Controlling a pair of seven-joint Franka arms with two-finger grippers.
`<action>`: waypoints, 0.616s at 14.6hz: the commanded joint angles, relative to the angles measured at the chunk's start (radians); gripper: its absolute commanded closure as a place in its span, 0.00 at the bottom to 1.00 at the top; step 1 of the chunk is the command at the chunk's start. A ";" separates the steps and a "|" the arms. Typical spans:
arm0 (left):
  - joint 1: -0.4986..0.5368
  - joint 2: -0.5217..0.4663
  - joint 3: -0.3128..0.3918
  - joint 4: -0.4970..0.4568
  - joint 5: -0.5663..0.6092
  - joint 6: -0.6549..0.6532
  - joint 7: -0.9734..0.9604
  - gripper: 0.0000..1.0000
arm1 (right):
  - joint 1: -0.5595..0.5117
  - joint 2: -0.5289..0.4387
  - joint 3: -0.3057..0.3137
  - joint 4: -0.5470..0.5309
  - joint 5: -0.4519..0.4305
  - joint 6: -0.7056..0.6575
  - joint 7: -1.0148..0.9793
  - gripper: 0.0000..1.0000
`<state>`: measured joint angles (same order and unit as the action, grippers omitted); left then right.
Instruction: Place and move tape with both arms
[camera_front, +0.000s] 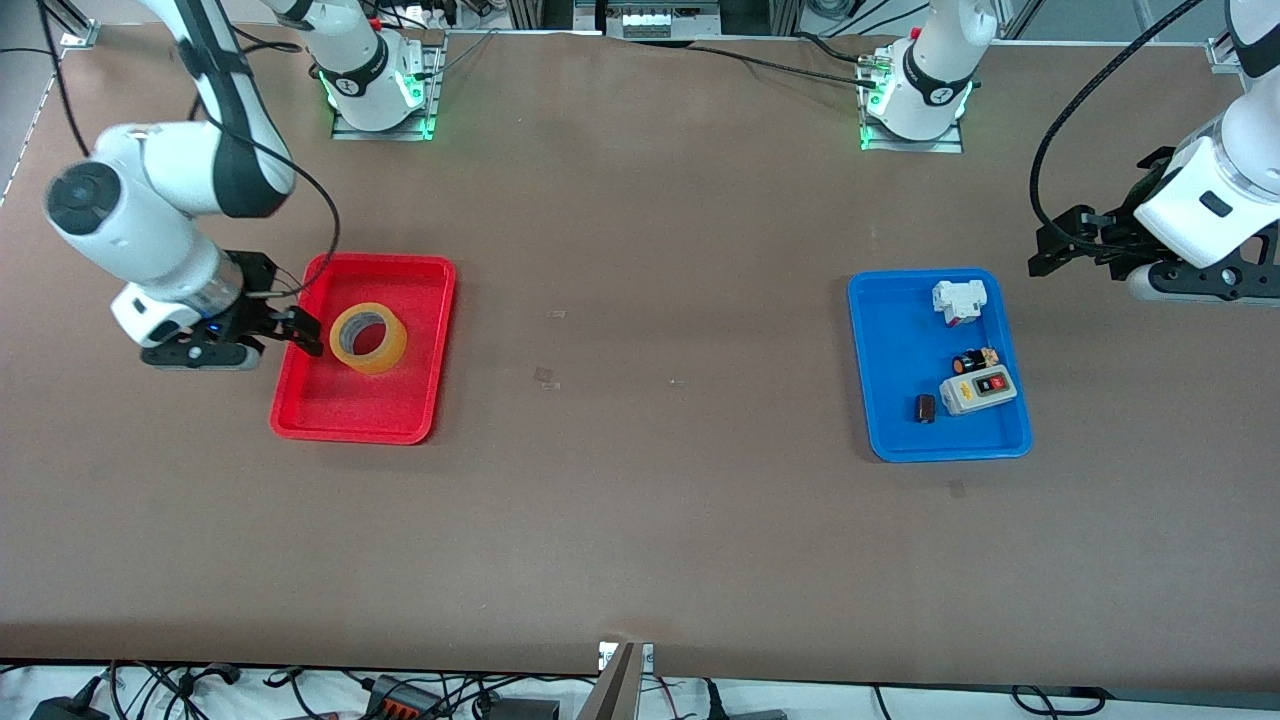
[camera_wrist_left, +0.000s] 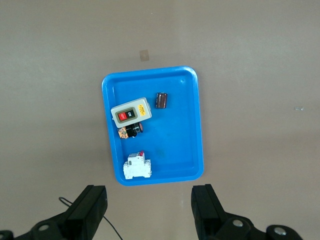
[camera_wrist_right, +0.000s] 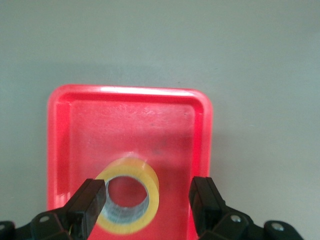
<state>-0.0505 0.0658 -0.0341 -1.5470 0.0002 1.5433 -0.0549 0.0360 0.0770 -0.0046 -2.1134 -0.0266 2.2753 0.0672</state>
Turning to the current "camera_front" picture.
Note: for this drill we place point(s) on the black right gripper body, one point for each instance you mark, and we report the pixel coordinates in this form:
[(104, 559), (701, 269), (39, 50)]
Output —
[(254, 296)]

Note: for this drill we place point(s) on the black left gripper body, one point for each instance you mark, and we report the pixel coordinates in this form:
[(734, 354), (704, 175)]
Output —
[(1122, 228)]

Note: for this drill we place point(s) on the yellow clear tape roll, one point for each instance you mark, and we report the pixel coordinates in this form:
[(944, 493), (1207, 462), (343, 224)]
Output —
[(395, 347)]

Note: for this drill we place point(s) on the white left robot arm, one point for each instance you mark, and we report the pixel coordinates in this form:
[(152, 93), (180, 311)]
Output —
[(940, 60)]

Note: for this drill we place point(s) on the red plastic tray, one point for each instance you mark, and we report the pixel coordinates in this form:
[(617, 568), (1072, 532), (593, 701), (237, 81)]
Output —
[(340, 410)]

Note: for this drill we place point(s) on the white circuit breaker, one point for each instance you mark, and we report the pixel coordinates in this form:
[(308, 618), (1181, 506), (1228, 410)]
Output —
[(958, 298)]

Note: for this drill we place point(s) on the black orange round component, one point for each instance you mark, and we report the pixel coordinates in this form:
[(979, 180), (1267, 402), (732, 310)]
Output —
[(966, 363)]

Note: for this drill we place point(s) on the small black block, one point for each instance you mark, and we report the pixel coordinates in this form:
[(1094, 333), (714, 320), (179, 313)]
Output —
[(926, 408)]

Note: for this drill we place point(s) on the blue plastic tray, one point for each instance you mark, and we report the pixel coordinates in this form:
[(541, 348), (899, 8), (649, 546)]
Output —
[(900, 432)]

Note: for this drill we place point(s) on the black orange power strip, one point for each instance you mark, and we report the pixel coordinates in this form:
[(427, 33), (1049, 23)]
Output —
[(400, 700)]

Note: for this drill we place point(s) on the black power adapter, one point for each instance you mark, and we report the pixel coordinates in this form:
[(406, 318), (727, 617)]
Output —
[(70, 708)]

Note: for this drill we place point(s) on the grey socket strip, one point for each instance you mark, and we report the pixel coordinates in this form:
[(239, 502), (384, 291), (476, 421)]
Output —
[(645, 18)]

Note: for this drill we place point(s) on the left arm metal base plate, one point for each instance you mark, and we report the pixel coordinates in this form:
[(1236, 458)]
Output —
[(950, 146)]

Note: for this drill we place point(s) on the grey push-button switch box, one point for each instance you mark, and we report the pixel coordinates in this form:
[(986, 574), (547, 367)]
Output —
[(975, 392)]

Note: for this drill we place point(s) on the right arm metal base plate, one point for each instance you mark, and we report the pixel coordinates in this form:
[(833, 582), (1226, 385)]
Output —
[(350, 134)]

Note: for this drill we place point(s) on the metal corner bracket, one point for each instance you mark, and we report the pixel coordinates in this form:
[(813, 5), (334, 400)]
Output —
[(1220, 55), (80, 35)]

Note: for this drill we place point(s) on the aluminium profile bracket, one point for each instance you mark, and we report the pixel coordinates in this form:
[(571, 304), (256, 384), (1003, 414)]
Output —
[(615, 685)]

